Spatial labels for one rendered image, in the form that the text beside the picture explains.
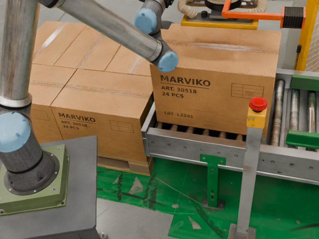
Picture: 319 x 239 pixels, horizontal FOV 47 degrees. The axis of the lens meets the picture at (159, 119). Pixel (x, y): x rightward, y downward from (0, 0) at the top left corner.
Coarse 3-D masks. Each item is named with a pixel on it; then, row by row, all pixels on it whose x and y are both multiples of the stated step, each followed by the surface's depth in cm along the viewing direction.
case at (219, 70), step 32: (192, 32) 196; (224, 32) 194; (256, 32) 191; (192, 64) 175; (224, 64) 173; (256, 64) 170; (160, 96) 192; (192, 96) 185; (224, 96) 179; (256, 96) 173; (224, 128) 194
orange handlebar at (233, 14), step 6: (228, 0) 149; (228, 6) 146; (222, 12) 144; (228, 12) 142; (234, 12) 142; (240, 12) 141; (246, 12) 141; (252, 12) 140; (258, 12) 140; (246, 18) 141; (252, 18) 141; (258, 18) 140; (264, 18) 139; (270, 18) 139; (276, 18) 138
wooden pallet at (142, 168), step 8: (104, 160) 259; (112, 160) 258; (120, 160) 258; (128, 160) 242; (136, 160) 240; (152, 160) 248; (112, 168) 255; (120, 168) 252; (128, 168) 252; (136, 168) 246; (144, 168) 243; (152, 168) 251
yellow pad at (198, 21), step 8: (184, 16) 168; (200, 16) 166; (208, 16) 165; (184, 24) 165; (192, 24) 164; (200, 24) 163; (208, 24) 162; (216, 24) 161; (224, 24) 160; (232, 24) 159; (240, 24) 158; (248, 24) 158; (256, 24) 157
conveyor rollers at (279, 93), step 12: (276, 84) 224; (276, 96) 214; (312, 96) 210; (276, 108) 206; (312, 108) 203; (276, 120) 198; (312, 120) 196; (192, 132) 199; (204, 132) 197; (276, 132) 192; (312, 132) 190; (276, 144) 186
